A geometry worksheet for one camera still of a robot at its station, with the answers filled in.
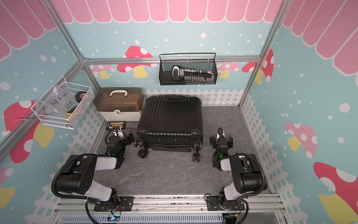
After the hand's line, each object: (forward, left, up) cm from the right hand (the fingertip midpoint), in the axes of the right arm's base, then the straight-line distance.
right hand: (222, 135), depth 93 cm
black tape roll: (+11, +85, +27) cm, 90 cm away
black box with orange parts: (+14, +81, -4) cm, 83 cm away
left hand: (+1, +65, +2) cm, 65 cm away
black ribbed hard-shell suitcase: (-1, +34, +14) cm, 37 cm away
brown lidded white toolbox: (+31, +78, +1) cm, 84 cm away
